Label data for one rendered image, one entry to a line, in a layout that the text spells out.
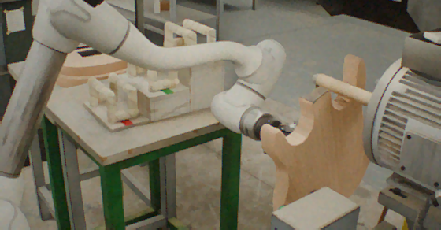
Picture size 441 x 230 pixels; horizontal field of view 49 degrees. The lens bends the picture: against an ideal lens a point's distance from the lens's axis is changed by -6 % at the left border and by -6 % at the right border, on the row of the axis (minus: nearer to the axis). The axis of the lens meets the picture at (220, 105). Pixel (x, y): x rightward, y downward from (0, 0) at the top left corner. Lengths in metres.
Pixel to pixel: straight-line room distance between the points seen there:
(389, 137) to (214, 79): 0.96
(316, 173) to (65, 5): 0.71
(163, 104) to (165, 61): 0.48
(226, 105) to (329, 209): 0.60
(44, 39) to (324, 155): 0.76
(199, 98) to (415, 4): 0.98
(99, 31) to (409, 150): 0.72
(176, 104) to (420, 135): 1.04
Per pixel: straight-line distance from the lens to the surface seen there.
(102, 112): 1.84
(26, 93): 1.37
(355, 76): 1.26
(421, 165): 0.98
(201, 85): 1.83
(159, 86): 1.77
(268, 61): 1.49
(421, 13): 1.13
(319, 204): 1.02
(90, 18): 1.18
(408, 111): 1.01
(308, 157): 1.22
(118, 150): 1.60
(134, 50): 1.25
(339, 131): 1.28
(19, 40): 3.37
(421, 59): 1.01
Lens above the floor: 1.68
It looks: 23 degrees down
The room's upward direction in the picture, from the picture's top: 2 degrees clockwise
